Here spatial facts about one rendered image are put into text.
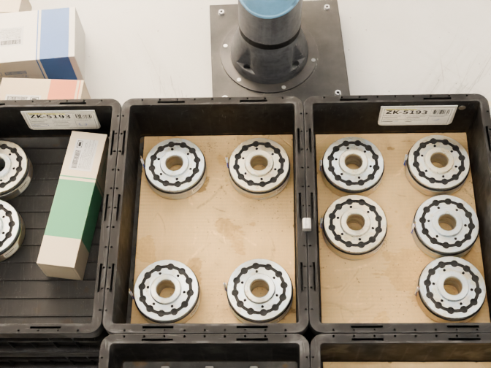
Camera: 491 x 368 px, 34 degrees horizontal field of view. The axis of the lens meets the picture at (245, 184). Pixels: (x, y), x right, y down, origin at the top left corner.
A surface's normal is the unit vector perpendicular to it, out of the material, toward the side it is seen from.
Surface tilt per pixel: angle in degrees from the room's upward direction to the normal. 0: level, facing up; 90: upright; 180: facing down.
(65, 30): 0
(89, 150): 0
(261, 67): 69
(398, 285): 0
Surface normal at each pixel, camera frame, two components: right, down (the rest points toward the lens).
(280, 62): 0.31, 0.63
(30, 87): -0.04, -0.44
